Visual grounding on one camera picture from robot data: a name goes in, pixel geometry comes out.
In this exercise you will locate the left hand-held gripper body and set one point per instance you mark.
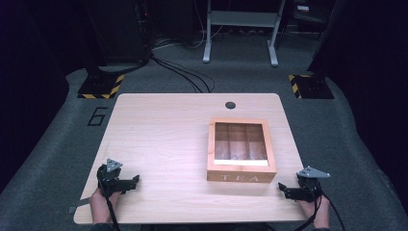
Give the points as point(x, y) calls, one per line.
point(110, 179)

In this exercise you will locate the white metal stand frame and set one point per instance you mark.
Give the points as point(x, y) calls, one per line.
point(243, 18)

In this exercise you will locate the person's left hand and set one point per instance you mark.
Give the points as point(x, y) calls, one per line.
point(101, 207)

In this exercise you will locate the black yellow striped stand base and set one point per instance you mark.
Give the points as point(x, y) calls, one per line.
point(312, 86)
point(101, 86)

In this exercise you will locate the black equipment cabinet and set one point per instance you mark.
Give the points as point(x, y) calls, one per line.
point(117, 30)

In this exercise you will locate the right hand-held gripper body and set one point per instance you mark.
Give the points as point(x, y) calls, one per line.
point(309, 187)

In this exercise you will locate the grey tape strip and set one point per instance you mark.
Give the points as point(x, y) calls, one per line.
point(78, 206)

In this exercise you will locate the wooden tea box glass lid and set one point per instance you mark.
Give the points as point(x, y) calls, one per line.
point(241, 174)

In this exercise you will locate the person's right hand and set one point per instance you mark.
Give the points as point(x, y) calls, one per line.
point(316, 213)

